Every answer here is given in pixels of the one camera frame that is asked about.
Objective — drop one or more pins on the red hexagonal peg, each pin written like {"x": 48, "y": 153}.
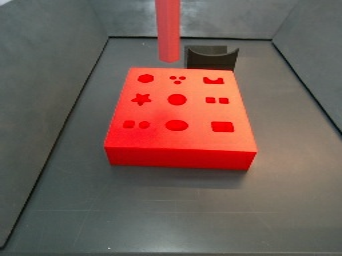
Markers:
{"x": 169, "y": 29}

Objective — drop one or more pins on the red shape-sorter block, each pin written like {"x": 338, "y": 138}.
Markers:
{"x": 181, "y": 118}

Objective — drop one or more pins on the black curved holder block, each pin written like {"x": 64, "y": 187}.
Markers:
{"x": 210, "y": 57}

